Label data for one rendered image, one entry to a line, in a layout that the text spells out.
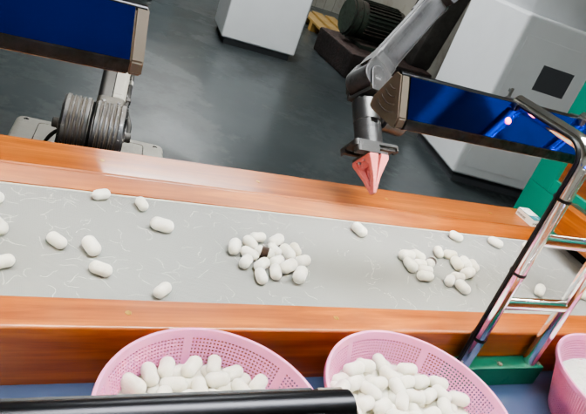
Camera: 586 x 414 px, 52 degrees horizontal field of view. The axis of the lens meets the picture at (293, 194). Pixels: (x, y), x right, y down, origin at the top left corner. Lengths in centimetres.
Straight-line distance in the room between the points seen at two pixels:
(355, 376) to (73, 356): 37
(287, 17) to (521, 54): 223
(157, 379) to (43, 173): 45
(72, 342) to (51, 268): 14
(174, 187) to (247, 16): 430
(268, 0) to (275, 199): 424
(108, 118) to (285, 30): 425
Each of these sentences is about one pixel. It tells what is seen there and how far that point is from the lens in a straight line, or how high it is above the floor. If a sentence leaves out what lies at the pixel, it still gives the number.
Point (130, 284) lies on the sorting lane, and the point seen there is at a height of 74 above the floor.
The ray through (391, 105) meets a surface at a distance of 86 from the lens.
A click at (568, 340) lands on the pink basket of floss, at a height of 76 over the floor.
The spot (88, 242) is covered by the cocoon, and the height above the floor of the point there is 76.
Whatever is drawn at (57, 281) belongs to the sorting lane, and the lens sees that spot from 85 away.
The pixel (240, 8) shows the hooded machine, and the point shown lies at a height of 33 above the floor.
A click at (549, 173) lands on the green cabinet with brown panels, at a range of 167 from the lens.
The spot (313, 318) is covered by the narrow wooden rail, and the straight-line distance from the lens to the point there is 88.
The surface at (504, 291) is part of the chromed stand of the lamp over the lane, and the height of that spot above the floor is 87.
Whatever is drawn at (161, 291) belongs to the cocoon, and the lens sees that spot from 84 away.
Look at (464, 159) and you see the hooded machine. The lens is 407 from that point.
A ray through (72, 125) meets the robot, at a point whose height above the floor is 76.
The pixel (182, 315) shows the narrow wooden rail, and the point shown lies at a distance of 80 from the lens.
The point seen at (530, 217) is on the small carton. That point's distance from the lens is 160.
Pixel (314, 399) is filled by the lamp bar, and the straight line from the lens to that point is 23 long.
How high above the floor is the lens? 127
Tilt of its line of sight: 25 degrees down
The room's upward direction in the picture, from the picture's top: 21 degrees clockwise
